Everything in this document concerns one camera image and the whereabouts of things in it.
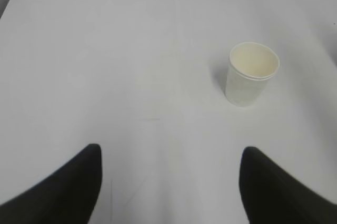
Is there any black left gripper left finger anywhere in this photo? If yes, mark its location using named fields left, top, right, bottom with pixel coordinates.
left=1, top=144, right=102, bottom=223

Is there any white paper cup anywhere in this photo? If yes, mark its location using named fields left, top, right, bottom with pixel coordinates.
left=225, top=42, right=280, bottom=107

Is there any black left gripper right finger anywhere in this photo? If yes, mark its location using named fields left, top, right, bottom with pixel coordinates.
left=239, top=146, right=336, bottom=223

